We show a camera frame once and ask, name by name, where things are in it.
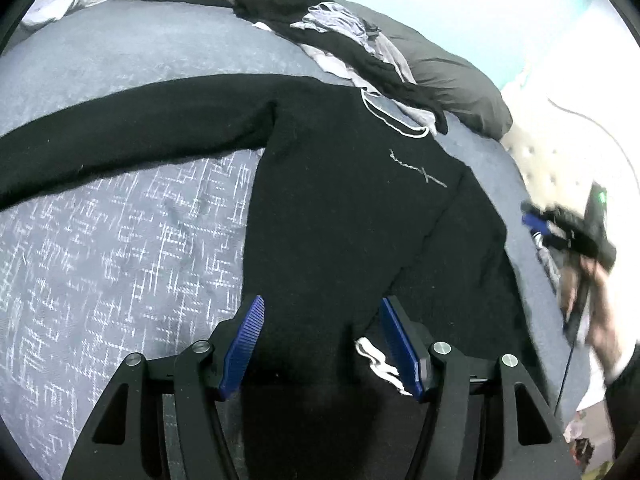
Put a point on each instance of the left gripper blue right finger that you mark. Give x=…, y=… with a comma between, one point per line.
x=410, y=354

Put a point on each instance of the person's right hand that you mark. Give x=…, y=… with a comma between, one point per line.
x=605, y=333

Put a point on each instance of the black and white clothes pile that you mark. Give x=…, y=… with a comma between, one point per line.
x=285, y=16

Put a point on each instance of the blue patterned bed cover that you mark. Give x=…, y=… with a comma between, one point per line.
x=56, y=364

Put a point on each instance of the right forearm black sleeve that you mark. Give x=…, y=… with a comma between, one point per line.
x=622, y=400

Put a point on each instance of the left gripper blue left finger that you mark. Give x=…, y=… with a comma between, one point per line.
x=234, y=341

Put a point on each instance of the grey pillow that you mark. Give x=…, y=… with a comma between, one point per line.
x=461, y=88

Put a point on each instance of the black long sleeve sweater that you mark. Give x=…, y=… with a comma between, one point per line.
x=344, y=210

